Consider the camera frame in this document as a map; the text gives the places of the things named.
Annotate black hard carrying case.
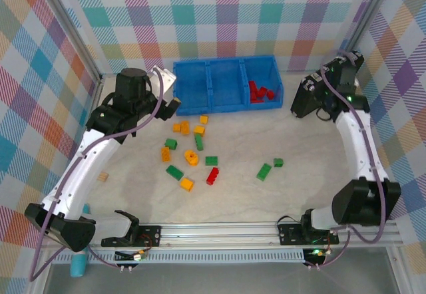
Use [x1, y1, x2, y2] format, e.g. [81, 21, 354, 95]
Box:
[291, 51, 365, 119]

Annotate blue three-compartment plastic bin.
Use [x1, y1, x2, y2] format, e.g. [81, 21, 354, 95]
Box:
[172, 56, 286, 116]

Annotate teal marker pen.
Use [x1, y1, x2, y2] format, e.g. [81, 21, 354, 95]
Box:
[70, 204, 91, 277]

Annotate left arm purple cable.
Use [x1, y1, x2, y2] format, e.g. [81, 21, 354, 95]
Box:
[28, 69, 167, 281]

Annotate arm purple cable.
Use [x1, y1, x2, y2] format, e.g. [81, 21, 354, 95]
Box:
[308, 50, 390, 270]
[28, 69, 167, 281]

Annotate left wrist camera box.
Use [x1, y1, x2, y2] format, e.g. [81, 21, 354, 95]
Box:
[148, 67, 176, 92]

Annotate thin black cable loop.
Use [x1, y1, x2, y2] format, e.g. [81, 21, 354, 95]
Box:
[315, 106, 334, 122]

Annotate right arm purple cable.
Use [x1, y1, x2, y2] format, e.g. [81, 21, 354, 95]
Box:
[308, 50, 390, 270]

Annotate aluminium frame post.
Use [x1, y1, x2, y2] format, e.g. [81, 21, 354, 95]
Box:
[342, 0, 405, 57]
[35, 0, 105, 85]

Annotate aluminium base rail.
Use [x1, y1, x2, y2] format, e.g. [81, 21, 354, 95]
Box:
[35, 220, 403, 251]

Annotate small wire connector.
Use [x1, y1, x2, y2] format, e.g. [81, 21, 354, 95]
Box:
[304, 246, 333, 271]
[114, 249, 149, 272]

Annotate slotted grey cable duct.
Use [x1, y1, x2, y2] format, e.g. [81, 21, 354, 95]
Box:
[52, 252, 306, 264]

